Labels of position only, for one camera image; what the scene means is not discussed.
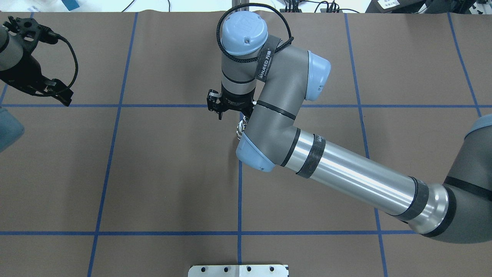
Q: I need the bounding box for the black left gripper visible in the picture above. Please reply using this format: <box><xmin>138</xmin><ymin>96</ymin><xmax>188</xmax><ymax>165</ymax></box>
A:
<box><xmin>0</xmin><ymin>54</ymin><xmax>73</xmax><ymax>107</ymax></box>

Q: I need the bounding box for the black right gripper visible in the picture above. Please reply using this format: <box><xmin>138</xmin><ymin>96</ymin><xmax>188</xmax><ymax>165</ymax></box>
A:
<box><xmin>219</xmin><ymin>89</ymin><xmax>255</xmax><ymax>116</ymax></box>

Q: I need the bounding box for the chrome metal angle valve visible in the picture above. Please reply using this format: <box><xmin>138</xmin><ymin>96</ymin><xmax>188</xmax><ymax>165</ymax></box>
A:
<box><xmin>236</xmin><ymin>117</ymin><xmax>249</xmax><ymax>140</ymax></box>

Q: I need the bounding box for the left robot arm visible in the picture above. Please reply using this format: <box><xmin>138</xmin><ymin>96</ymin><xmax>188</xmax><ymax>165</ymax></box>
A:
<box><xmin>0</xmin><ymin>17</ymin><xmax>79</xmax><ymax>107</ymax></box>

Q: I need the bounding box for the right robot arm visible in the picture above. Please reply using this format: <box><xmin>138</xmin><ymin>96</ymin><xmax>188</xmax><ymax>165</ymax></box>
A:
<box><xmin>207</xmin><ymin>6</ymin><xmax>491</xmax><ymax>244</ymax></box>

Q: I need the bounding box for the teal box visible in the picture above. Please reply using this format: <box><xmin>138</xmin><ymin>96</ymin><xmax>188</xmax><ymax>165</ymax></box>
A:
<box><xmin>61</xmin><ymin>0</ymin><xmax>80</xmax><ymax>11</ymax></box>

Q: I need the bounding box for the black equipment with label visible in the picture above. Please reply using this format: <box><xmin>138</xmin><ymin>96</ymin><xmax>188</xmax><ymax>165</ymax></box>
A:
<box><xmin>365</xmin><ymin>0</ymin><xmax>480</xmax><ymax>14</ymax></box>

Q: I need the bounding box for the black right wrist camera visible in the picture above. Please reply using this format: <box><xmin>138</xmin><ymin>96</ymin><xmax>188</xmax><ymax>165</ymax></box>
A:
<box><xmin>207</xmin><ymin>89</ymin><xmax>228</xmax><ymax>120</ymax></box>

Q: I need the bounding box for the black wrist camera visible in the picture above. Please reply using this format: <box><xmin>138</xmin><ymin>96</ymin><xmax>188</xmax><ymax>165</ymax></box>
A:
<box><xmin>2</xmin><ymin>16</ymin><xmax>58</xmax><ymax>53</ymax></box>
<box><xmin>207</xmin><ymin>89</ymin><xmax>228</xmax><ymax>120</ymax></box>

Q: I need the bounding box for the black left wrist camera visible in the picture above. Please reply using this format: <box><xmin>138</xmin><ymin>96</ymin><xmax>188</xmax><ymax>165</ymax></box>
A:
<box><xmin>2</xmin><ymin>16</ymin><xmax>58</xmax><ymax>53</ymax></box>

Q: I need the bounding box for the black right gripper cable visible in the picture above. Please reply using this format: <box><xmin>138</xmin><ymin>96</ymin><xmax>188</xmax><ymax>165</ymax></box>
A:
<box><xmin>216</xmin><ymin>3</ymin><xmax>294</xmax><ymax>64</ymax></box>

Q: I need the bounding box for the aluminium profile post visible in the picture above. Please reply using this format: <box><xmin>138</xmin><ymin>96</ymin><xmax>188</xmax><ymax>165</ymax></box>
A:
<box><xmin>231</xmin><ymin>0</ymin><xmax>251</xmax><ymax>12</ymax></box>

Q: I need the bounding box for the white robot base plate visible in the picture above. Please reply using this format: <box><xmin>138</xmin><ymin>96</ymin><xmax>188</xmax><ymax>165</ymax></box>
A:
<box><xmin>188</xmin><ymin>264</ymin><xmax>290</xmax><ymax>277</ymax></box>

